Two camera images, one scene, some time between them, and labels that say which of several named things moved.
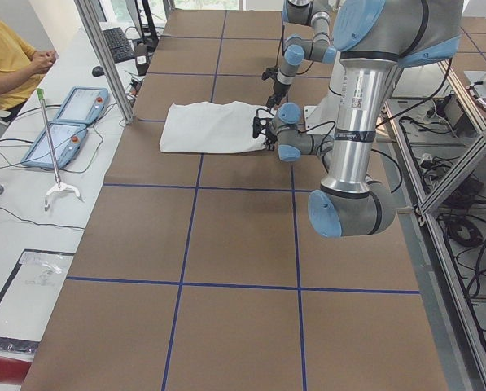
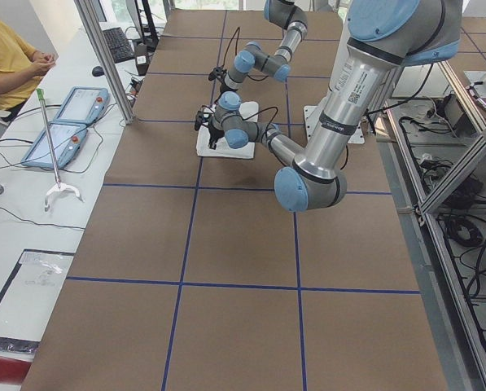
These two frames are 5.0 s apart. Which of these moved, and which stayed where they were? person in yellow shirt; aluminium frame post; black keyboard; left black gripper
Moved: left black gripper
Stayed: aluminium frame post; black keyboard; person in yellow shirt
